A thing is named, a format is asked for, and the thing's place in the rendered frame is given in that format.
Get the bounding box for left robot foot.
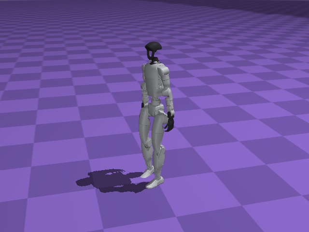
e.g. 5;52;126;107
145;176;164;189

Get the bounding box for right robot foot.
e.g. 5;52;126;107
140;165;154;178

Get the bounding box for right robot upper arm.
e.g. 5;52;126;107
140;64;146;91

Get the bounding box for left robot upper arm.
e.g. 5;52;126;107
157;66;170;97

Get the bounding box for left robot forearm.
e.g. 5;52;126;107
165;89;175;116

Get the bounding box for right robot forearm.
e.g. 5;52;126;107
141;89;149;107

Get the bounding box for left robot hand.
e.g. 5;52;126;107
164;112;174;132

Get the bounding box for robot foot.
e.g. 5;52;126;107
145;176;164;189
140;165;154;178

